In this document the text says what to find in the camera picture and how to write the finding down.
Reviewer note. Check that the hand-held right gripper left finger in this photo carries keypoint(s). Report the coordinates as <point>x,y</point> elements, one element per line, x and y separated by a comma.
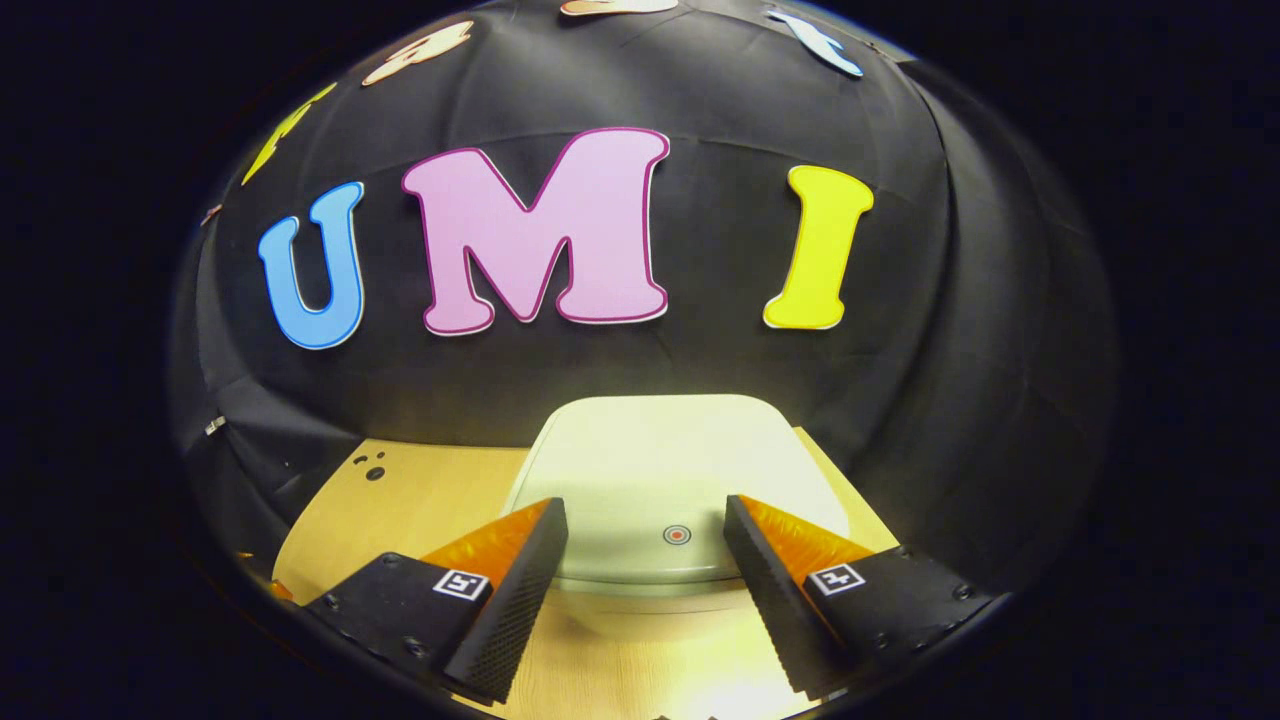
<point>520,600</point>

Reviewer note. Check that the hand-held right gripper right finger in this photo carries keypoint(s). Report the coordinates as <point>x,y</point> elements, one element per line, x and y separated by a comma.
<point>770,600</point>

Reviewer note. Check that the black backdrop cloth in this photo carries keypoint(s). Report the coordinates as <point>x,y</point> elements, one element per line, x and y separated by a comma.
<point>700,370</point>

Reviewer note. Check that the green desktop garbage bin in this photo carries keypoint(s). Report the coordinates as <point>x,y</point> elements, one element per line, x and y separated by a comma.
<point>640,460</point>

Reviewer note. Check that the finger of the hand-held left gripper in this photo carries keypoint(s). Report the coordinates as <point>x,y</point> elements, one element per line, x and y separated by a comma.
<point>278,591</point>

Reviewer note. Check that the pink cloth clip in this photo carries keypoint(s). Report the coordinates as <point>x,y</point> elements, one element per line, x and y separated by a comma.
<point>210,214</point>

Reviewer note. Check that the wooden desktop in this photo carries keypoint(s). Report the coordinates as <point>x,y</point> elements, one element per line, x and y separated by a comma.
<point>420,500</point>

